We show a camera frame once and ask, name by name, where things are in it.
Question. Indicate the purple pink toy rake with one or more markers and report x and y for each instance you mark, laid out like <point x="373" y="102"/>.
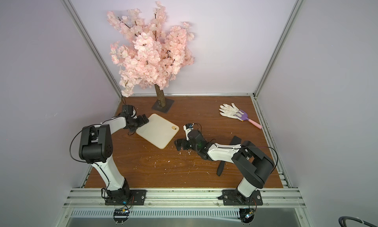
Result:
<point x="244" y="117"/>

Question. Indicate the white work glove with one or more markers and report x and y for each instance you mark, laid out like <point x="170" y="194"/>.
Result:
<point x="229" y="111"/>

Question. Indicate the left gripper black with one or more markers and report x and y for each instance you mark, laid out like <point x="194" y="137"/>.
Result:
<point x="142" y="122"/>

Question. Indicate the white cutting board orange rim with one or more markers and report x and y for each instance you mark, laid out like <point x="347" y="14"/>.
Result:
<point x="158" y="131"/>

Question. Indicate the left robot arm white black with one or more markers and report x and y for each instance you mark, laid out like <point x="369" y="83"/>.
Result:
<point x="93" y="145"/>

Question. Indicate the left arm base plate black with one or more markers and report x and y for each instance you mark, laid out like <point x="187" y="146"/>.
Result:
<point x="128" y="197"/>

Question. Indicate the right circuit board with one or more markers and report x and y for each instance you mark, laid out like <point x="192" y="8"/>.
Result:
<point x="246" y="215"/>

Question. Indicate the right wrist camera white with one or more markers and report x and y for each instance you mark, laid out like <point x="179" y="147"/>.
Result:
<point x="188" y="128"/>

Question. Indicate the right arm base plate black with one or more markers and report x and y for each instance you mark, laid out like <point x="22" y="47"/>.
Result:
<point x="234" y="197"/>

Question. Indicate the aluminium front rail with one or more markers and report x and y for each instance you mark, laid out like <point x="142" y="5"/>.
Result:
<point x="187" y="197"/>

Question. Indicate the left circuit board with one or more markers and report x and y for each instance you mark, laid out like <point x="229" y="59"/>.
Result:
<point x="120" y="215"/>

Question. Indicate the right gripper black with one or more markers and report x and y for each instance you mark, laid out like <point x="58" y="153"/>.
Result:
<point x="183" y="143"/>

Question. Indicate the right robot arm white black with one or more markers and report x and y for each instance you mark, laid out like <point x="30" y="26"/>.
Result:
<point x="254" y="165"/>

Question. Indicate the black kitchen knife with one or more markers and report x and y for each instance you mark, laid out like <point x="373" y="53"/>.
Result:
<point x="227" y="157"/>

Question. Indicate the pink cherry blossom tree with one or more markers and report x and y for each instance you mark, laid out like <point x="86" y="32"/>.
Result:
<point x="153" y="57"/>

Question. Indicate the circuit board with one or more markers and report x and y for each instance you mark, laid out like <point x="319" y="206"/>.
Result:
<point x="246" y="215"/>
<point x="120" y="215"/>

